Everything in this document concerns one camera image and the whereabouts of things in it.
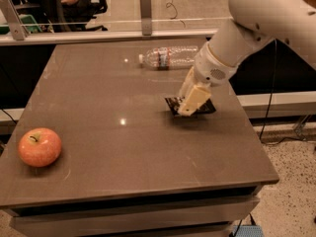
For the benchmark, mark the black office chair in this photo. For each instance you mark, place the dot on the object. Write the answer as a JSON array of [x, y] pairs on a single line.
[[54, 12]]

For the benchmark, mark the blue mat on floor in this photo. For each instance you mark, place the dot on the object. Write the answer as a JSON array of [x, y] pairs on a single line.
[[247, 231]]

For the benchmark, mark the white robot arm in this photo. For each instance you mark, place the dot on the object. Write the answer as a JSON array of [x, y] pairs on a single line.
[[253, 25]]

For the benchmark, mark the seated person in black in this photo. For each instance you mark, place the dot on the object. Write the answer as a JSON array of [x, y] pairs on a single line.
[[83, 8]]

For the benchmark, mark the metal glass bracket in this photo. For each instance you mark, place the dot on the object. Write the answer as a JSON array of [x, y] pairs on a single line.
[[12, 18], [146, 17]]

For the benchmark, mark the middle metal glass bracket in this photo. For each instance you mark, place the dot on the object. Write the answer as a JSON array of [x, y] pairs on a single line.
[[146, 17]]

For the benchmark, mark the green bin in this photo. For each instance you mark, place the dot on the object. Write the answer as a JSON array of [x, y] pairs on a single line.
[[29, 23]]

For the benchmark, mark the clear plastic water bottle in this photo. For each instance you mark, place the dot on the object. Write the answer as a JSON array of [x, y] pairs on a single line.
[[169, 57]]

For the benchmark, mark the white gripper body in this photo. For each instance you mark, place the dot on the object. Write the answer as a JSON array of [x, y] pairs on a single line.
[[209, 68]]

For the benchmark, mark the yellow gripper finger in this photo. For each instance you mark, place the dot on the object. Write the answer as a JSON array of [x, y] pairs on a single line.
[[188, 83], [194, 99]]

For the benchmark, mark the red apple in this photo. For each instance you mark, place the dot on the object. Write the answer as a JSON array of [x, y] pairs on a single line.
[[39, 147]]

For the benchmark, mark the left metal glass bracket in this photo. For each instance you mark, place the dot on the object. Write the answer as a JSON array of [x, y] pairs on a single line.
[[12, 18]]

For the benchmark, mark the glass barrier panel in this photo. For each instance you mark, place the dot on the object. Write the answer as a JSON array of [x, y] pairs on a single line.
[[124, 15]]

